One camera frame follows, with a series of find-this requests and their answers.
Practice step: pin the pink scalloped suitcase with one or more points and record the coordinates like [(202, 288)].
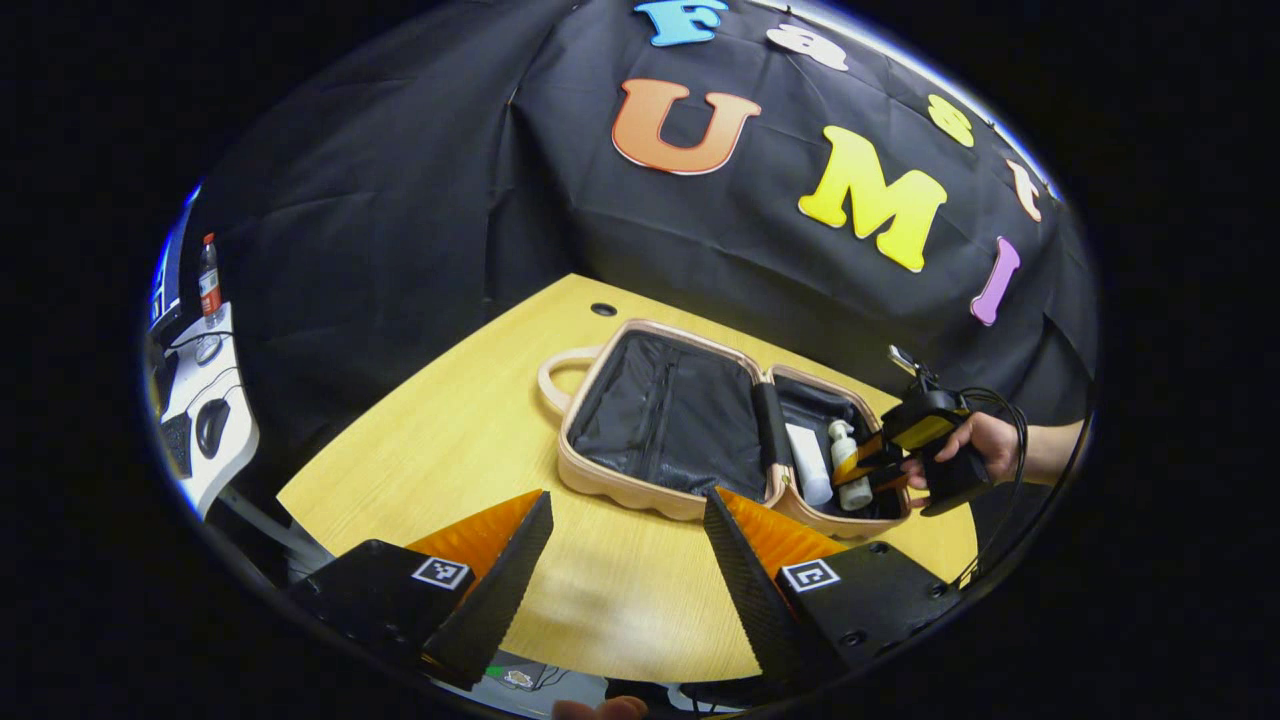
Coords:
[(670, 420)]

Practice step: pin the white side desk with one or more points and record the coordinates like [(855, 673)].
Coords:
[(235, 440)]

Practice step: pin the white tube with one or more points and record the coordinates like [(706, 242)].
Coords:
[(808, 465)]

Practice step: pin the red label drink bottle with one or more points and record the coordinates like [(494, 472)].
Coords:
[(209, 285)]

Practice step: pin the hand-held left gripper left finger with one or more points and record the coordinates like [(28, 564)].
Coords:
[(500, 600)]

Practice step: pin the black keyboard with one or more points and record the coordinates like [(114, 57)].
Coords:
[(176, 445)]

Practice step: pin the black table grommet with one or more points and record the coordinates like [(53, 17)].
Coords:
[(603, 309)]

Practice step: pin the black computer mouse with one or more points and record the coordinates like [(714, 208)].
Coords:
[(212, 425)]

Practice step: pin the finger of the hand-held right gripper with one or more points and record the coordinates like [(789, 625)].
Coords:
[(888, 480), (860, 458)]

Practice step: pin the white pump bottle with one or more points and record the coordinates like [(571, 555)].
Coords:
[(852, 490)]

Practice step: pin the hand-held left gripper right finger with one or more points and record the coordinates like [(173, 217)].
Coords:
[(760, 610)]

